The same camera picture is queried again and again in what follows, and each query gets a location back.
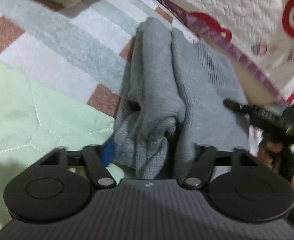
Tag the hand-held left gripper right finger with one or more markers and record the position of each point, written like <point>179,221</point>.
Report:
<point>204,155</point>

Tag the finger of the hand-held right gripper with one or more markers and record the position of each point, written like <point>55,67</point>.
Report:
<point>251,111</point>

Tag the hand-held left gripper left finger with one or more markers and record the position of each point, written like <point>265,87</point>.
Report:
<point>109,153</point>

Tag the grey knit sweater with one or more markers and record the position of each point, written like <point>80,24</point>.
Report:
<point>156,92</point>

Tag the person's right hand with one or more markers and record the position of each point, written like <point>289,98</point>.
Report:
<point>270,150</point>

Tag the beige bed base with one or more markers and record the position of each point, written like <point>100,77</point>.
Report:
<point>254,85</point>

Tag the light green quilted blanket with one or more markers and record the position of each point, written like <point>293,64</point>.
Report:
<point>24,110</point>

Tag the white quilt with red bears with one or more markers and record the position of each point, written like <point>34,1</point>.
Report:
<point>249,12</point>

